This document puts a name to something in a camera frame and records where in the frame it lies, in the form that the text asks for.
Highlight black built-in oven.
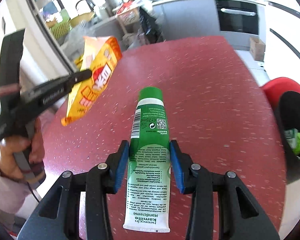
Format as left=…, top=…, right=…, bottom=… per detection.
left=215, top=0, right=259, bottom=35

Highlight red plastic stool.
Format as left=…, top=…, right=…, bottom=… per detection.
left=261, top=77, right=300, bottom=110

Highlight green plastic basket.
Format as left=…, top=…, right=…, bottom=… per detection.
left=50, top=22, right=71, bottom=40

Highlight wooden perforated crate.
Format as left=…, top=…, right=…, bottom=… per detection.
left=115, top=8, right=139, bottom=35

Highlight cardboard box on floor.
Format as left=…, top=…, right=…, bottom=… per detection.
left=250, top=37, right=266, bottom=62

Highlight green white plastic bag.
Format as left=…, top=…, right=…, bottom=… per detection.
left=285, top=128, right=300, bottom=155

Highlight black trash bin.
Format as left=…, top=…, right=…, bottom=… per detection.
left=274, top=91, right=300, bottom=184

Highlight person's left hand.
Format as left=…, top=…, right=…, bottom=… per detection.
left=0, top=118, right=45, bottom=181

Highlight yellow orange snack wrapper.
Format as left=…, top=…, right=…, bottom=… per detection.
left=61, top=36, right=122, bottom=126

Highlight clear plastic bag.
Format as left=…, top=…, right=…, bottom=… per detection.
left=61, top=21, right=92, bottom=57

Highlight black sink faucet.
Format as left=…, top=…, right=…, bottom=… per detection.
left=75, top=0, right=95, bottom=12

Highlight green hand cream tube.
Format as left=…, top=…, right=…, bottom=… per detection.
left=123, top=87, right=171, bottom=233

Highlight grey lower cabinets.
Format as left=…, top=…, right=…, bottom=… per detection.
left=153, top=0, right=220, bottom=41

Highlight yellow basin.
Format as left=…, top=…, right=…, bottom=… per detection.
left=69, top=12, right=95, bottom=28

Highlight black plastic bag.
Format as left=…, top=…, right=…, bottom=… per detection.
left=139, top=7, right=164, bottom=44

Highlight lilac sleeve forearm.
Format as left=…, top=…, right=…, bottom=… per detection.
left=0, top=173, right=30, bottom=213

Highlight white refrigerator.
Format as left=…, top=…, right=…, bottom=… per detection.
left=264, top=0, right=300, bottom=84

